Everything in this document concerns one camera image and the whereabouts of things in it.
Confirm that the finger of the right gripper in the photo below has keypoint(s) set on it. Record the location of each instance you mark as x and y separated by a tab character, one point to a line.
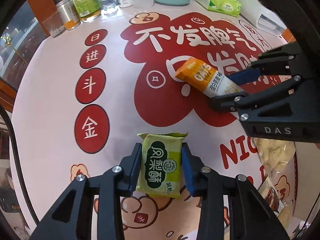
243	100
278	61

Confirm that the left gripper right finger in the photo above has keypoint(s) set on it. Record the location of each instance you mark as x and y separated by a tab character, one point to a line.
250	216

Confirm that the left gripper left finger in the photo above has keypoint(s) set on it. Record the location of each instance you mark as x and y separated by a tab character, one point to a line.
70	217

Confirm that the brown and grey snack packet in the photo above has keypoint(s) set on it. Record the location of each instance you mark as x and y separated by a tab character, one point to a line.
281	208

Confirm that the orange oats bar packet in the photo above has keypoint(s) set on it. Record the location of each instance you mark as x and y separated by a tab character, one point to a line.
206	78

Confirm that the clear bag rice crackers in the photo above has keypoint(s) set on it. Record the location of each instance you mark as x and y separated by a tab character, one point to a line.
274	155

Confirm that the green pineapple cake packet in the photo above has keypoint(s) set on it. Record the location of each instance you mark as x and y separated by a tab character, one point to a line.
160	170

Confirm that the white bottle sterilizer appliance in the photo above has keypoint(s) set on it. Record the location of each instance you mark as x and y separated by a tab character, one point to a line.
261	17

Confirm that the pink printed tablecloth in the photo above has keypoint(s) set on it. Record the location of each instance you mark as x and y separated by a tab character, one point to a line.
87	95

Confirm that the small glass jar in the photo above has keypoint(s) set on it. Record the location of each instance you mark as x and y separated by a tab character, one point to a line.
108	6

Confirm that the glass sliding door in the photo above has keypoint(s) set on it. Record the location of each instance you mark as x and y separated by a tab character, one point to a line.
19	42

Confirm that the drinking glass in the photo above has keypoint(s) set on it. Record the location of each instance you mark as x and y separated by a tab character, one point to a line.
54	25

